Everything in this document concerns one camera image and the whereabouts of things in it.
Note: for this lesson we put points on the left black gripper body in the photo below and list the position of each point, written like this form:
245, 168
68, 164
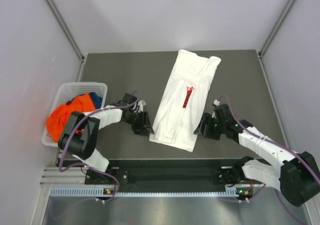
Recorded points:
138, 121

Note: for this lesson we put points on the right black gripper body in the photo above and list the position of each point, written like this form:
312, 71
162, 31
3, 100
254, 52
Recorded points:
214, 128

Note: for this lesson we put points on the white t-shirt red print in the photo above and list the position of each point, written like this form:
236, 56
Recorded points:
184, 100

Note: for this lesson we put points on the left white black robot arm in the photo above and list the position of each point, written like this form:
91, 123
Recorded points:
80, 134

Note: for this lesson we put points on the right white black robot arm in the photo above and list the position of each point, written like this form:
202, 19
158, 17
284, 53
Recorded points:
295, 175

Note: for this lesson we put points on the navy blue t-shirt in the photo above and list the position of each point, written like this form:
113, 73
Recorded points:
83, 103

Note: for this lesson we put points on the white plastic laundry basket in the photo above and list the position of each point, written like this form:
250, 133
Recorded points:
67, 92

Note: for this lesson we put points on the orange t-shirt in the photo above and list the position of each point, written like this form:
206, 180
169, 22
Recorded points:
57, 121

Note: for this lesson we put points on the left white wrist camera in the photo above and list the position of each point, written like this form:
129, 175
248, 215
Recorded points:
139, 106

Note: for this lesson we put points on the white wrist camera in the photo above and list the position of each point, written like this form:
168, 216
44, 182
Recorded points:
139, 106
216, 104

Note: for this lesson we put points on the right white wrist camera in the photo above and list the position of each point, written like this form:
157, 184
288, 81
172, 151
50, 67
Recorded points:
216, 104

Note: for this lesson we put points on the grey slotted cable duct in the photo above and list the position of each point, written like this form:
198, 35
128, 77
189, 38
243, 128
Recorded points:
107, 192

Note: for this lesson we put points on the aluminium frame rail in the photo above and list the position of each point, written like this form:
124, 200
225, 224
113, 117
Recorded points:
72, 177

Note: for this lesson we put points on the right aluminium corner post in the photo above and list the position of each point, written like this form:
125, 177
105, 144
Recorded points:
277, 26

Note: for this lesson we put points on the aluminium corner post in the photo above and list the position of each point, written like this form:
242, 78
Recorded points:
277, 26
65, 30

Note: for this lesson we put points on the left aluminium corner post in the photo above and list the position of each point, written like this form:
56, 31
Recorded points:
65, 30

